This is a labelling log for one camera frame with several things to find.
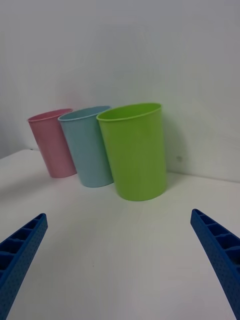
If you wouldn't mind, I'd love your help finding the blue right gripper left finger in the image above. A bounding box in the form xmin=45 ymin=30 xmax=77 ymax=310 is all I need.
xmin=0 ymin=212 xmax=49 ymax=320

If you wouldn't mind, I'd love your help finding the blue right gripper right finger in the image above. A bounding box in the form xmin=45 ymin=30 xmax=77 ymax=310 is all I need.
xmin=190 ymin=208 xmax=240 ymax=320

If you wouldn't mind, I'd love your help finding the pink plastic bin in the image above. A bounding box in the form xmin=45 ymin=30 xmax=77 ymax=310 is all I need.
xmin=26 ymin=108 xmax=78 ymax=179

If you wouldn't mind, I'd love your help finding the pale blue plastic bin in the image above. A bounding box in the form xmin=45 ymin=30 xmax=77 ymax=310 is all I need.
xmin=57 ymin=105 xmax=115 ymax=188

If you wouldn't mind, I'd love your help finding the green plastic bin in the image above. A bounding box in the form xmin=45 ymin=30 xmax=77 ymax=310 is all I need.
xmin=96 ymin=102 xmax=168 ymax=202

